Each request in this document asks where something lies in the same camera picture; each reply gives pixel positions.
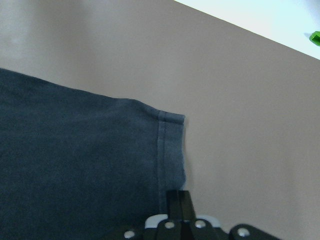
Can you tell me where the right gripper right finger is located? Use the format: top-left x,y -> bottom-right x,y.
178,190 -> 278,240

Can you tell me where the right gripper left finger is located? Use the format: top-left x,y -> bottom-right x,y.
123,190 -> 184,240

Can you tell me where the black t-shirt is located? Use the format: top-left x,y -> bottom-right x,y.
0,69 -> 186,240

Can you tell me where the green handled grabber tool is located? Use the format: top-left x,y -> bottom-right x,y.
309,31 -> 320,46

